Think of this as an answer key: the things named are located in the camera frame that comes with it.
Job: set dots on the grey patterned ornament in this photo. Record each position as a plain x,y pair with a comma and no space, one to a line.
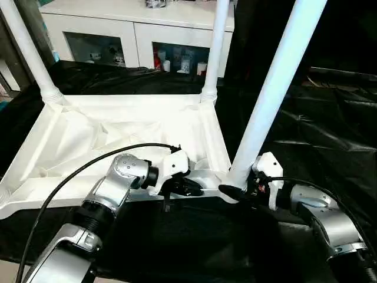
156,3

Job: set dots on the white glass-door cabinet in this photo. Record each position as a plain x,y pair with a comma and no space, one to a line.
132,29

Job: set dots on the pale blue small box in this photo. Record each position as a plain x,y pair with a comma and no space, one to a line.
55,54

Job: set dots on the black backdrop cloth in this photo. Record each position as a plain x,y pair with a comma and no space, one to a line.
338,32

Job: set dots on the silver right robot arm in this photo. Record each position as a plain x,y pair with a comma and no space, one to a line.
338,224

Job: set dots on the grey curtain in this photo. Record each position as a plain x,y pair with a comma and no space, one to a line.
35,14

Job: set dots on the black work mat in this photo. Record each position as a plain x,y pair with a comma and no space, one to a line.
191,241

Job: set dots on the grey metal rod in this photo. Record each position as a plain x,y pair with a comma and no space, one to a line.
344,73

